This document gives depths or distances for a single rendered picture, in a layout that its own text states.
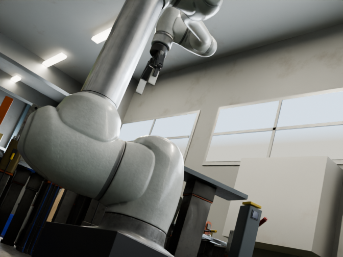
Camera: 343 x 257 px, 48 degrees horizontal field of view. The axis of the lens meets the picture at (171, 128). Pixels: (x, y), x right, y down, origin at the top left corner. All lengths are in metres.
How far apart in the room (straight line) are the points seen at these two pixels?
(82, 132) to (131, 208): 0.20
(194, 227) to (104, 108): 0.76
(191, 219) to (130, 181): 0.68
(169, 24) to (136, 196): 1.04
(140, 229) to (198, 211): 0.69
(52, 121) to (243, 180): 3.27
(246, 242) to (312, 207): 1.90
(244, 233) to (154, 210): 0.82
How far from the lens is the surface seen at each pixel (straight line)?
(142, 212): 0.85
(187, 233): 1.49
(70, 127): 0.85
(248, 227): 1.64
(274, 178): 3.78
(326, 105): 4.30
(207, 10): 1.19
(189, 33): 1.75
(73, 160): 0.84
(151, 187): 0.86
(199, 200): 1.52
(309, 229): 3.44
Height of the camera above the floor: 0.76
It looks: 21 degrees up
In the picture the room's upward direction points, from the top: 19 degrees clockwise
